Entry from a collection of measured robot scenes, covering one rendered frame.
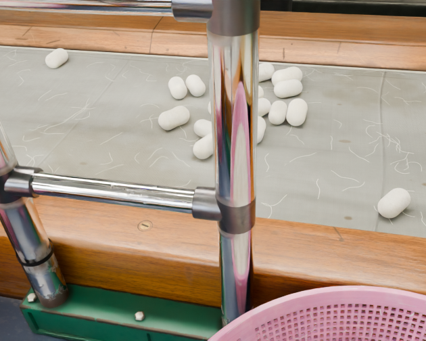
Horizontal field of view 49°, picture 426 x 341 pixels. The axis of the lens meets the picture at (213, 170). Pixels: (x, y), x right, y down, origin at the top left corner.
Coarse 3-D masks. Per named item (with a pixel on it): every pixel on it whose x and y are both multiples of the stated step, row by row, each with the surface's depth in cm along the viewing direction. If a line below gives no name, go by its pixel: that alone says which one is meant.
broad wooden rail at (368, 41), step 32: (0, 32) 69; (32, 32) 68; (64, 32) 67; (96, 32) 66; (128, 32) 66; (160, 32) 65; (192, 32) 64; (288, 32) 63; (320, 32) 62; (352, 32) 62; (384, 32) 61; (416, 32) 61; (320, 64) 61; (352, 64) 60; (384, 64) 59; (416, 64) 58
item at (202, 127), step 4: (200, 120) 49; (204, 120) 49; (196, 124) 49; (200, 124) 49; (204, 124) 48; (208, 124) 48; (196, 128) 49; (200, 128) 48; (204, 128) 48; (208, 128) 48; (196, 132) 49; (200, 132) 49; (204, 132) 48; (208, 132) 48; (200, 136) 49; (204, 136) 49
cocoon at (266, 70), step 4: (260, 64) 57; (264, 64) 57; (268, 64) 57; (260, 68) 57; (264, 68) 57; (268, 68) 57; (272, 68) 57; (260, 72) 56; (264, 72) 57; (268, 72) 57; (272, 72) 57; (260, 76) 57; (264, 76) 57; (268, 76) 57; (260, 80) 57; (264, 80) 58
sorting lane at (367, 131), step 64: (0, 64) 65; (64, 64) 64; (128, 64) 63; (192, 64) 62; (64, 128) 52; (128, 128) 52; (192, 128) 51; (320, 128) 50; (384, 128) 50; (256, 192) 43; (320, 192) 42; (384, 192) 42
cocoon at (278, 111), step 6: (276, 102) 51; (282, 102) 51; (270, 108) 51; (276, 108) 50; (282, 108) 50; (270, 114) 50; (276, 114) 50; (282, 114) 50; (270, 120) 50; (276, 120) 50; (282, 120) 50
